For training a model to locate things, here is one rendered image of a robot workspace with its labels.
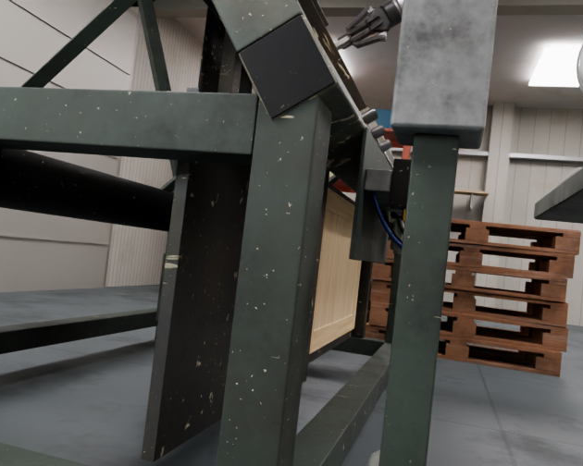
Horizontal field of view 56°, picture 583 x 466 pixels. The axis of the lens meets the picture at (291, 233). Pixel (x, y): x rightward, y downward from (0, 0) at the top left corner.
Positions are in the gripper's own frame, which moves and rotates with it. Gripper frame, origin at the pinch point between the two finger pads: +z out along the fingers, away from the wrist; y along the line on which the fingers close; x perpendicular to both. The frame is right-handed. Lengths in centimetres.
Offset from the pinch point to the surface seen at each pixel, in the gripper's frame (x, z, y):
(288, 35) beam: 96, 6, -40
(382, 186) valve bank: 68, 5, -60
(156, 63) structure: -2, 59, 31
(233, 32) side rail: 96, 13, -35
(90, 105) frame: 96, 38, -32
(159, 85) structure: -1, 61, 22
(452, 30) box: 95, -13, -51
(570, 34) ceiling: -471, -221, 96
